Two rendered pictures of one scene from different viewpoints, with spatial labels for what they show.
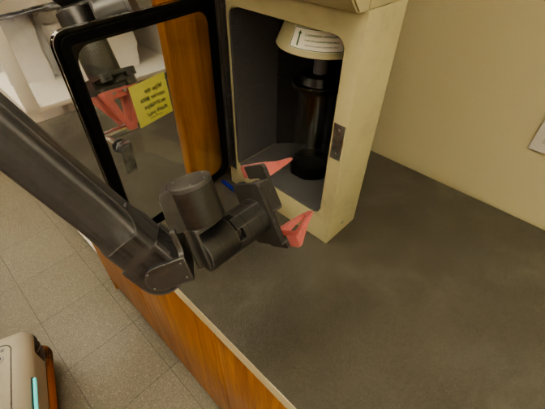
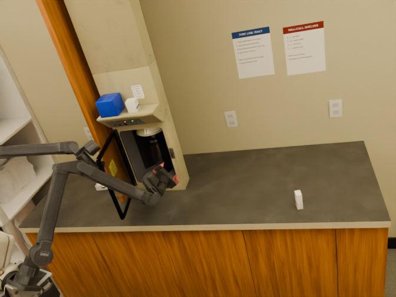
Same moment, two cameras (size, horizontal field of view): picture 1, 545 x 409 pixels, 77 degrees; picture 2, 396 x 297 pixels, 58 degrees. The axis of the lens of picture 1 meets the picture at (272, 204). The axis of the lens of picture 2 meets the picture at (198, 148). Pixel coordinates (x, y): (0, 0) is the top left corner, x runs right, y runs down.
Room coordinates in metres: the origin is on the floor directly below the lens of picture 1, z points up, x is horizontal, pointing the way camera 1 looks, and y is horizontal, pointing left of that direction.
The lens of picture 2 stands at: (-1.16, 0.46, 2.18)
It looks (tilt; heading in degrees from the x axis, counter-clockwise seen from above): 29 degrees down; 337
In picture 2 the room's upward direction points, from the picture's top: 14 degrees counter-clockwise
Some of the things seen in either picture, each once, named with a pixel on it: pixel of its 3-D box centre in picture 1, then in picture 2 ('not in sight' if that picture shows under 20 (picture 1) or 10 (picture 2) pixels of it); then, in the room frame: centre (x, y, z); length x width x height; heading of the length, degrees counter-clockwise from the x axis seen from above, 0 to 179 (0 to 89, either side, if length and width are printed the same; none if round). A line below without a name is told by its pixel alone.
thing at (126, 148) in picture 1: (126, 157); not in sight; (0.49, 0.25, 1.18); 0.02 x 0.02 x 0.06; 55
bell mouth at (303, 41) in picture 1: (324, 27); (149, 124); (0.68, -0.09, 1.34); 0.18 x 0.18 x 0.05
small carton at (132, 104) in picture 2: not in sight; (132, 105); (0.55, 0.01, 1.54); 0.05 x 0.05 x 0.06; 52
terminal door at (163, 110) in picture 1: (169, 125); (117, 175); (0.58, 0.20, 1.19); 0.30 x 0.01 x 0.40; 146
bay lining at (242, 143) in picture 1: (315, 97); (155, 145); (0.71, -0.09, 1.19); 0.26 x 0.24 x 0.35; 47
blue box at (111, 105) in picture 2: not in sight; (110, 105); (0.63, 0.10, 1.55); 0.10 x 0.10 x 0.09; 47
